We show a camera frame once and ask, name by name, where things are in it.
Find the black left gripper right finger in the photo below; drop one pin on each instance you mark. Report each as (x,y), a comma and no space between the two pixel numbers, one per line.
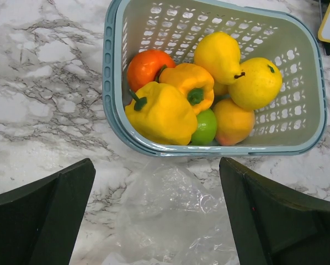
(272,223)

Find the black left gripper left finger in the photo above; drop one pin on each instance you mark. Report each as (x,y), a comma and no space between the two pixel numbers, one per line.
(40,221)

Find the clear zip top bag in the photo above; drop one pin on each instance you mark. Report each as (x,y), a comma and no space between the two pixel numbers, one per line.
(169,217)

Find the yellow apple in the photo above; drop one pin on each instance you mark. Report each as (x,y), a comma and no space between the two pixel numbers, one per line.
(259,86)

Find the large yellow bell pepper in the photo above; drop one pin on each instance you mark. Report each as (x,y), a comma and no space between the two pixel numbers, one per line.
(161,113)

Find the yellow pear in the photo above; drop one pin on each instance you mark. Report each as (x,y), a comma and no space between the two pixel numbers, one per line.
(220,55)

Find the orange yellow peach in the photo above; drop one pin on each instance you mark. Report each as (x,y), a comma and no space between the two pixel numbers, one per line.
(234,124)

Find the light blue plastic basket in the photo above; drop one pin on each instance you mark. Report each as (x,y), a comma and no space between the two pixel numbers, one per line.
(290,125)

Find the green lime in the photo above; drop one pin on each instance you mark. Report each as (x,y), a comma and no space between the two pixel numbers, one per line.
(206,129)

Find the small yellow bell pepper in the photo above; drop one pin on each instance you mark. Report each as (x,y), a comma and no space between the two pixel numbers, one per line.
(194,82)

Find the orange tomato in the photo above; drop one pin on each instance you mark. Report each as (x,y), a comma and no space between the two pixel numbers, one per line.
(145,66)

